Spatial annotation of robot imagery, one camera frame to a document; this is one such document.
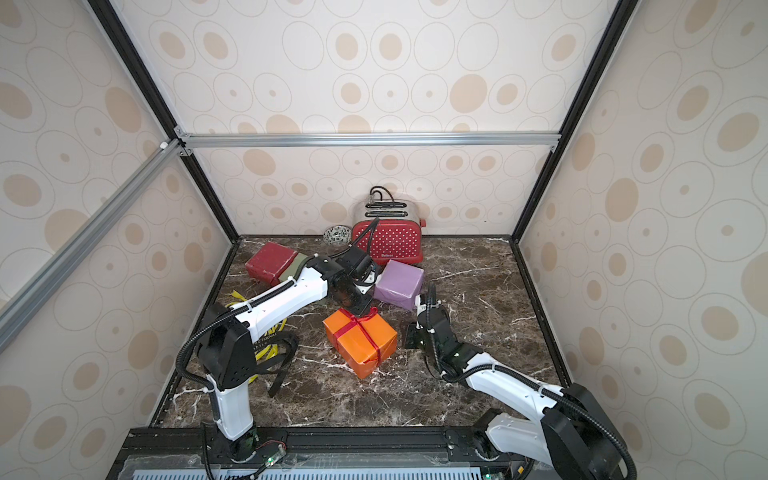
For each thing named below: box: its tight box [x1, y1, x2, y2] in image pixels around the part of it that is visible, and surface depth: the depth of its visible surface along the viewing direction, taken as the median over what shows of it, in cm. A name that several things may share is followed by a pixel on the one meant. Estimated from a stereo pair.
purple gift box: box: [374, 259, 424, 310], surface depth 99 cm
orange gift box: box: [323, 309, 398, 380], surface depth 84 cm
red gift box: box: [245, 242, 298, 287], surface depth 105 cm
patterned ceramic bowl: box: [323, 225, 353, 247], surface depth 119 cm
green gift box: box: [278, 252, 310, 280], surface depth 107 cm
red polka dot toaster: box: [352, 199, 426, 265], surface depth 108 cm
